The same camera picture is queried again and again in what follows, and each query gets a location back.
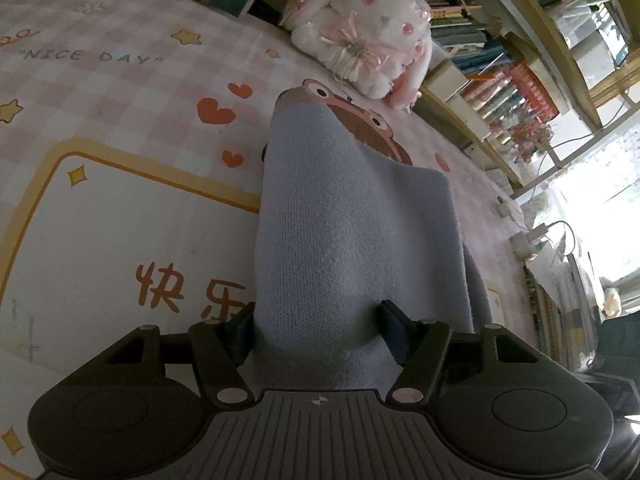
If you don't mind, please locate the red spined book set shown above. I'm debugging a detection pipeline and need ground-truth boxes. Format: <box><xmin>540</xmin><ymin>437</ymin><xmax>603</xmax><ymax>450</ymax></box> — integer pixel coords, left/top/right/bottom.
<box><xmin>465</xmin><ymin>72</ymin><xmax>521</xmax><ymax>118</ymax></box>

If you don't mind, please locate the white wooden shelf unit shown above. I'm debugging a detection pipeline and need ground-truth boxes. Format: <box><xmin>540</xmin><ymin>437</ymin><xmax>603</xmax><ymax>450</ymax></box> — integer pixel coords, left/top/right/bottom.
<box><xmin>260</xmin><ymin>0</ymin><xmax>640</xmax><ymax>201</ymax></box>

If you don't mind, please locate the white pen holder box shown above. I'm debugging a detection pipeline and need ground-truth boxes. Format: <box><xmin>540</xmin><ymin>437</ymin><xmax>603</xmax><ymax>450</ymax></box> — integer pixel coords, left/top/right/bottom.
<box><xmin>422</xmin><ymin>62</ymin><xmax>471</xmax><ymax>106</ymax></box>

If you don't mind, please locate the row of books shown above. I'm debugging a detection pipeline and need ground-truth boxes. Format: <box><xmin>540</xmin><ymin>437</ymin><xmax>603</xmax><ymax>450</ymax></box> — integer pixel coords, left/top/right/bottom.
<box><xmin>280</xmin><ymin>0</ymin><xmax>561</xmax><ymax>126</ymax></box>

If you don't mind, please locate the white low box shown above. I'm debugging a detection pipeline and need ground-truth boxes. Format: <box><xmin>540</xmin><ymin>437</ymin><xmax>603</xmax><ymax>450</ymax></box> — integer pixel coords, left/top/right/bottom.
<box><xmin>467</xmin><ymin>105</ymin><xmax>493</xmax><ymax>143</ymax></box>

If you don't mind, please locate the row of small figurines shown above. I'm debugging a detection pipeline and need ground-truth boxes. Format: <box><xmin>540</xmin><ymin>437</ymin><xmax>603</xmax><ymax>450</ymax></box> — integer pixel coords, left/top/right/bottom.
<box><xmin>495</xmin><ymin>110</ymin><xmax>556</xmax><ymax>161</ymax></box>

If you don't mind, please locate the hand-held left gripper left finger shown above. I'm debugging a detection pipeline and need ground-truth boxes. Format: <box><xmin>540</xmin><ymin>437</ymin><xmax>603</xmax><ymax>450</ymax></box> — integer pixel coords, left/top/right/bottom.
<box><xmin>100</xmin><ymin>305</ymin><xmax>257</xmax><ymax>406</ymax></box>

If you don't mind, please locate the pink cartoon desk mat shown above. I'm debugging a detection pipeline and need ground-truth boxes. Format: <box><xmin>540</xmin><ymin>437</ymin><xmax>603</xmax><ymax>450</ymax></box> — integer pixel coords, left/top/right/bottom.
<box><xmin>0</xmin><ymin>0</ymin><xmax>541</xmax><ymax>480</ymax></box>

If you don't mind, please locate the lavender grey knit garment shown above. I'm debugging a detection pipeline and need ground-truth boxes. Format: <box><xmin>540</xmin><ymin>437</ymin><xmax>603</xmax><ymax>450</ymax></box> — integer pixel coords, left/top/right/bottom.
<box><xmin>252</xmin><ymin>95</ymin><xmax>493</xmax><ymax>393</ymax></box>

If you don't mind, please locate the red printed box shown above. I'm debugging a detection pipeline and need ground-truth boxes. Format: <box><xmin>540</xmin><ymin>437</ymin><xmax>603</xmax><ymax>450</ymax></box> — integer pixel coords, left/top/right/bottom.
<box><xmin>510</xmin><ymin>57</ymin><xmax>561</xmax><ymax>116</ymax></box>

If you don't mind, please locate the white pink plush bunny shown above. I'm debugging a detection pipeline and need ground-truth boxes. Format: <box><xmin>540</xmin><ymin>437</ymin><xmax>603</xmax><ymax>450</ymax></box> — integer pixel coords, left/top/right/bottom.
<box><xmin>280</xmin><ymin>0</ymin><xmax>435</xmax><ymax>110</ymax></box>

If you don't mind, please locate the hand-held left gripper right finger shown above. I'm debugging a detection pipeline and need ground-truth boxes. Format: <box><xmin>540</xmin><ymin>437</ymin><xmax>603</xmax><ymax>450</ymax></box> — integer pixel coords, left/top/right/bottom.
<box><xmin>379</xmin><ymin>300</ymin><xmax>546</xmax><ymax>406</ymax></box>

